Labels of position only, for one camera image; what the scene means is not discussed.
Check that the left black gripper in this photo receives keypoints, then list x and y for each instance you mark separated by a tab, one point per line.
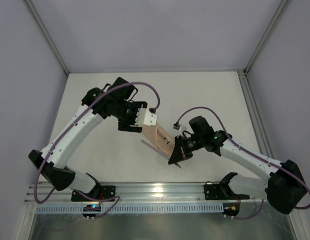
131	127

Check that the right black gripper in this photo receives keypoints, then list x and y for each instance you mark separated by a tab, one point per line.
178	150

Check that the pink handled table knife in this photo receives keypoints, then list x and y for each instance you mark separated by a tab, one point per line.
163	154

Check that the peach satin cloth napkin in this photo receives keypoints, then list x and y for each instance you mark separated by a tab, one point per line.
151	134

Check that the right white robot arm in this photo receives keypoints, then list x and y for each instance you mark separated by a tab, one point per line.
279	183

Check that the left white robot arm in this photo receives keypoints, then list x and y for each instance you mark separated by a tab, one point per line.
98	104

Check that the right controller board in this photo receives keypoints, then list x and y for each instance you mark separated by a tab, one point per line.
231	209

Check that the controller board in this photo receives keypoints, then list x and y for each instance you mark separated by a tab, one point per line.
91	211
231	209

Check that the left controller board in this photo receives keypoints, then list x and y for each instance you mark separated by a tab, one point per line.
91	211

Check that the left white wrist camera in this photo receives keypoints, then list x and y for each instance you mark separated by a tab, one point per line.
145	117

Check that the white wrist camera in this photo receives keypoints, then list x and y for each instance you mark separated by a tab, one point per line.
145	117
181	128

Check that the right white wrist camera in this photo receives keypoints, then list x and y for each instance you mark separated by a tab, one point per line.
181	128

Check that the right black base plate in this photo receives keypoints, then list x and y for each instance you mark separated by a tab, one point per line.
218	191

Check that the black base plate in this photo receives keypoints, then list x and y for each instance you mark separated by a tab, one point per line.
102	193
218	191

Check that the right side aluminium rail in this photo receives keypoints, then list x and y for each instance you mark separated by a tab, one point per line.
255	116

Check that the aluminium rail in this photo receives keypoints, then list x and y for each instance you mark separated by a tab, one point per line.
146	192
255	116

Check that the slotted cable duct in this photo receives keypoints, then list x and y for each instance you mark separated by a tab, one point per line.
135	208

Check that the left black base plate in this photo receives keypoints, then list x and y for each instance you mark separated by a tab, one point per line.
102	193

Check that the front aluminium rail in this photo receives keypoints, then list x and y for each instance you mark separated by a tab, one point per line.
146	192

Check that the left aluminium frame post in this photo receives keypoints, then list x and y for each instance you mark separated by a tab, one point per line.
46	35

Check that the aluminium frame post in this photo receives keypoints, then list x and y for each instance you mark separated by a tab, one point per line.
46	35
270	28

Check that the right aluminium frame post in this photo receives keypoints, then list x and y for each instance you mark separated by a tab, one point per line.
270	28

